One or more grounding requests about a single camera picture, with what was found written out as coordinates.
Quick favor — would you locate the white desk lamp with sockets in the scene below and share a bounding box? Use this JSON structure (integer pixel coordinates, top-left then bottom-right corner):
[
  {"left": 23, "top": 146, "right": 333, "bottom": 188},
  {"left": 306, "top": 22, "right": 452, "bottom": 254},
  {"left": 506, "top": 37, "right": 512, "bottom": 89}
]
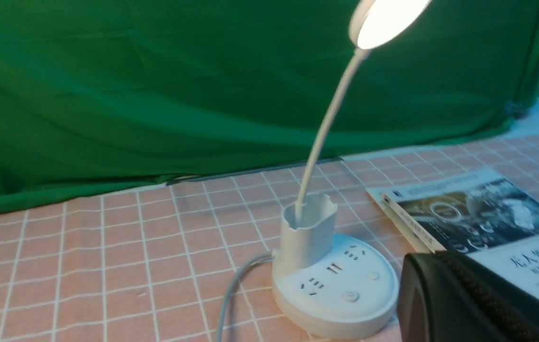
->
[{"left": 271, "top": 0, "right": 430, "bottom": 341}]

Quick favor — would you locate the green backdrop cloth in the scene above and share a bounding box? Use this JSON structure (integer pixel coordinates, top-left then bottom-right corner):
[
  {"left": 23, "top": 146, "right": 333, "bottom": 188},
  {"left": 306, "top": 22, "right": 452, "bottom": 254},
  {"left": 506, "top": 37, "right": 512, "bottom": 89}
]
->
[{"left": 0, "top": 0, "right": 539, "bottom": 214}]

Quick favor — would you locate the pink checkered tablecloth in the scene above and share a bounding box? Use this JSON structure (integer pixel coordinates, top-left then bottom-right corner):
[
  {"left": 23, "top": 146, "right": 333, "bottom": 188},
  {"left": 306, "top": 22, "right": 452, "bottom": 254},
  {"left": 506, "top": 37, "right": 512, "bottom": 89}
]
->
[{"left": 0, "top": 135, "right": 539, "bottom": 342}]

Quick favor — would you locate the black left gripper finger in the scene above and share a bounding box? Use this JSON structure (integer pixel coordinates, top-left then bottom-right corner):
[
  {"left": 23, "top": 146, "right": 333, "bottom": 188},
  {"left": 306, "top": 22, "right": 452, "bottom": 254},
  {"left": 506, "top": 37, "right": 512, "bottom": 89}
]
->
[{"left": 397, "top": 251, "right": 539, "bottom": 342}]

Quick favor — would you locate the white lamp power cable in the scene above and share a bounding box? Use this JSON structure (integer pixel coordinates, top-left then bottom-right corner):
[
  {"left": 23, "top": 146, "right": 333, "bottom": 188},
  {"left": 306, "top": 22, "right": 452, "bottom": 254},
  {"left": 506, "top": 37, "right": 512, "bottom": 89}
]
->
[{"left": 214, "top": 252, "right": 276, "bottom": 342}]

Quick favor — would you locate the white self-driving textbook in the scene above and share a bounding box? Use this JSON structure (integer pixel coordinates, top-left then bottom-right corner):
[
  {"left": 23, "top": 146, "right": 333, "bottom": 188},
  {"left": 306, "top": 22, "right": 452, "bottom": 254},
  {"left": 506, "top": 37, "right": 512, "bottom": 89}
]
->
[{"left": 380, "top": 170, "right": 539, "bottom": 299}]

